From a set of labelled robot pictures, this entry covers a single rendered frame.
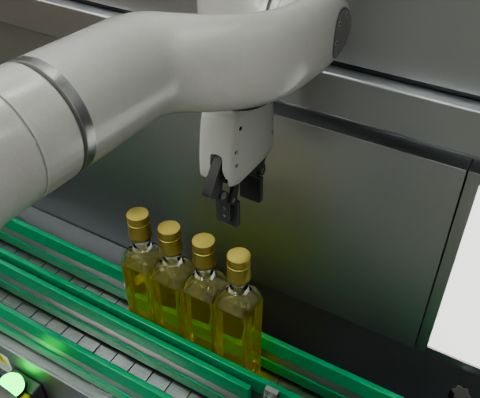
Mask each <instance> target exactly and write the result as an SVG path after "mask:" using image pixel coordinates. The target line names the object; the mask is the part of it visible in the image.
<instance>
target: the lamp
mask: <svg viewBox="0 0 480 398"><path fill-rule="evenodd" d="M0 385H1V386H2V387H4V388H5V389H7V390H8V391H10V392H11V393H12V394H13V395H15V397H16V398H20V397H21V396H22V395H23V394H24V392H25V390H26V384H25V381H24V379H23V377H22V376H21V375H20V374H18V373H7V374H5V375H3V376H2V377H1V378H0Z"/></svg>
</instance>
